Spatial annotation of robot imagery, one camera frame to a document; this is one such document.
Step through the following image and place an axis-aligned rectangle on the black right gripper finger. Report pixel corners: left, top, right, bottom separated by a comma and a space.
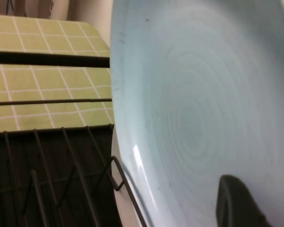
215, 174, 276, 227

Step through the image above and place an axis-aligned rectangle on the light blue plate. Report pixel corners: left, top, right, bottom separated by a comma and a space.
109, 0, 284, 227

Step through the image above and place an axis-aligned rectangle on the green checkered tablecloth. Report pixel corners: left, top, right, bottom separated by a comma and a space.
0, 14, 115, 133

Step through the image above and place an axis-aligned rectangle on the black wire dish rack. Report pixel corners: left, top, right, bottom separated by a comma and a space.
0, 51, 147, 227

